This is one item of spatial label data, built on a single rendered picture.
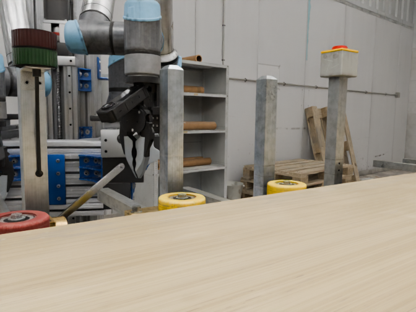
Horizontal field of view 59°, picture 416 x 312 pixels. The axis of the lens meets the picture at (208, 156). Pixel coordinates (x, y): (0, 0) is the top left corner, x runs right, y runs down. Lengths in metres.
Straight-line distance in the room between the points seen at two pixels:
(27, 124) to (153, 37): 0.31
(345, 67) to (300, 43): 4.54
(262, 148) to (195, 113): 3.29
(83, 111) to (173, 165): 0.89
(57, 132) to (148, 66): 0.80
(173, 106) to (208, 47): 3.62
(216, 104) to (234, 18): 1.16
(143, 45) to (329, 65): 0.51
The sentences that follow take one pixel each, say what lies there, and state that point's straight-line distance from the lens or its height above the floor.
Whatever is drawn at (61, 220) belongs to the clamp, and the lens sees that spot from 0.67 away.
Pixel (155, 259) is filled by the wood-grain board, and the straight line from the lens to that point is 0.39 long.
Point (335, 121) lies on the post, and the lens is 1.05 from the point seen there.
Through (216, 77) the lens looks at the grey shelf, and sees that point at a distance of 4.01.
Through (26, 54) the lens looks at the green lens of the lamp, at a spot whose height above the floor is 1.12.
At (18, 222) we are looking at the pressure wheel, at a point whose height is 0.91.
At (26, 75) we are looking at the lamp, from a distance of 0.63.
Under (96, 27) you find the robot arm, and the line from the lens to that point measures 0.90.
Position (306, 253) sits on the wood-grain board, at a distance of 0.42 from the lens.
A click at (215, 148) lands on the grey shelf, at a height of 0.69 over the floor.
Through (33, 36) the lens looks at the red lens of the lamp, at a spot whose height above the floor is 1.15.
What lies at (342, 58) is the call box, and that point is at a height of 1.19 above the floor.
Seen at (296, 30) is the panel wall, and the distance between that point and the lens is 5.52.
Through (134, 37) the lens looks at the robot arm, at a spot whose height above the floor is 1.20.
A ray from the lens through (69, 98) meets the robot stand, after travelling 1.48.
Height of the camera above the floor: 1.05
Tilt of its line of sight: 6 degrees down
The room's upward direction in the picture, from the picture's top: 1 degrees clockwise
